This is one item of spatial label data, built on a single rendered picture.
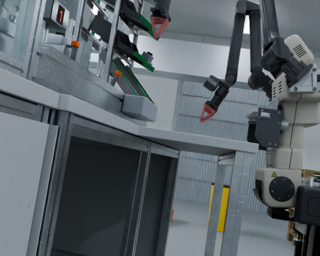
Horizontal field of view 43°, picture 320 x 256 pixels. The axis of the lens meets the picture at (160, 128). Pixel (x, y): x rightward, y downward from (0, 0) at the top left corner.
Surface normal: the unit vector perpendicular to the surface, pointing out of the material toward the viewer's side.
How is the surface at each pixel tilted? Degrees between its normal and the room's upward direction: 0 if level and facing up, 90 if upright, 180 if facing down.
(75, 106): 90
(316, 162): 90
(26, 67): 90
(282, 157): 90
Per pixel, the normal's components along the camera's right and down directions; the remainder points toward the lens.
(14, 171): 0.97, 0.14
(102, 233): -0.20, -0.11
